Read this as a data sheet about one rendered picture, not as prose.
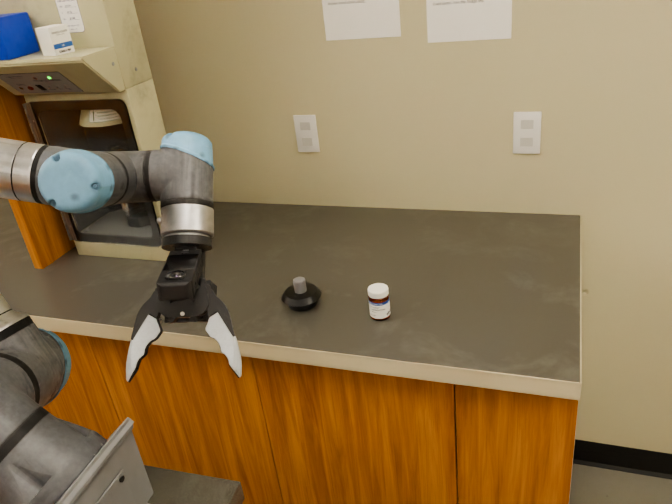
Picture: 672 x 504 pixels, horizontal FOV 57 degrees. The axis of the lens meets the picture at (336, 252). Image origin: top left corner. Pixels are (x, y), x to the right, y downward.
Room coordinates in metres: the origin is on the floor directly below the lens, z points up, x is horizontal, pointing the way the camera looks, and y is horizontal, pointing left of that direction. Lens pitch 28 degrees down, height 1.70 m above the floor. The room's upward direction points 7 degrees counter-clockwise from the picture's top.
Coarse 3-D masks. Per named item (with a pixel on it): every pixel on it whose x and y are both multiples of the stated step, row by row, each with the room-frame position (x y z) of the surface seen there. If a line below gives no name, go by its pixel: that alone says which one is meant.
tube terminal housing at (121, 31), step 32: (0, 0) 1.62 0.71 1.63; (32, 0) 1.58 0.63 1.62; (96, 0) 1.52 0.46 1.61; (128, 0) 1.59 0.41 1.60; (96, 32) 1.52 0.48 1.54; (128, 32) 1.57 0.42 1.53; (128, 64) 1.54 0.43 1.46; (32, 96) 1.62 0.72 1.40; (64, 96) 1.58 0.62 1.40; (96, 96) 1.54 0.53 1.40; (128, 96) 1.51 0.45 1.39; (160, 128) 1.59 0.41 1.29; (160, 224) 1.51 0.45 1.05; (128, 256) 1.56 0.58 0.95; (160, 256) 1.52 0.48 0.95
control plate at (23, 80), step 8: (40, 72) 1.48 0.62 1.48; (48, 72) 1.47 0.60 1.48; (56, 72) 1.46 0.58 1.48; (8, 80) 1.54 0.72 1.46; (16, 80) 1.53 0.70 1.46; (24, 80) 1.53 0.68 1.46; (32, 80) 1.52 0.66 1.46; (40, 80) 1.51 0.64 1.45; (48, 80) 1.50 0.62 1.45; (56, 80) 1.50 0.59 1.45; (64, 80) 1.49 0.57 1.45; (16, 88) 1.57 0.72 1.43; (24, 88) 1.56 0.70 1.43; (48, 88) 1.54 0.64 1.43; (56, 88) 1.53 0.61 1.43; (64, 88) 1.52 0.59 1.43; (72, 88) 1.51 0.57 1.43
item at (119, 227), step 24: (48, 120) 1.60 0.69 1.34; (72, 120) 1.57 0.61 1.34; (96, 120) 1.54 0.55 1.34; (120, 120) 1.51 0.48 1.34; (48, 144) 1.61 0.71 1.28; (72, 144) 1.57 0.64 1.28; (96, 144) 1.55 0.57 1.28; (120, 144) 1.52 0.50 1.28; (72, 216) 1.61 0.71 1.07; (96, 216) 1.57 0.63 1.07; (120, 216) 1.54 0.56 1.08; (144, 216) 1.51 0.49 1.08; (96, 240) 1.58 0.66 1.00; (120, 240) 1.55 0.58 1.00; (144, 240) 1.52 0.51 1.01
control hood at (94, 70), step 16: (96, 48) 1.51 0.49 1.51; (112, 48) 1.50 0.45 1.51; (0, 64) 1.49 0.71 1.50; (16, 64) 1.48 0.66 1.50; (32, 64) 1.46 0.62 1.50; (48, 64) 1.44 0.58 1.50; (64, 64) 1.43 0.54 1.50; (80, 64) 1.41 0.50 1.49; (96, 64) 1.44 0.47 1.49; (112, 64) 1.49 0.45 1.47; (0, 80) 1.55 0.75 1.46; (80, 80) 1.47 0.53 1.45; (96, 80) 1.46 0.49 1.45; (112, 80) 1.47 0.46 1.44
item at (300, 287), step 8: (296, 280) 1.21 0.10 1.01; (304, 280) 1.21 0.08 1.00; (288, 288) 1.23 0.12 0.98; (296, 288) 1.20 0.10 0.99; (304, 288) 1.20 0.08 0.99; (312, 288) 1.22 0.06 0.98; (288, 296) 1.19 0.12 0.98; (296, 296) 1.19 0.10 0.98; (304, 296) 1.19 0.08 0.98; (312, 296) 1.19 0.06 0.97; (320, 296) 1.20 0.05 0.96; (288, 304) 1.18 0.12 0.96; (296, 304) 1.17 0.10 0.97; (304, 304) 1.17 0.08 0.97; (312, 304) 1.18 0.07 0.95
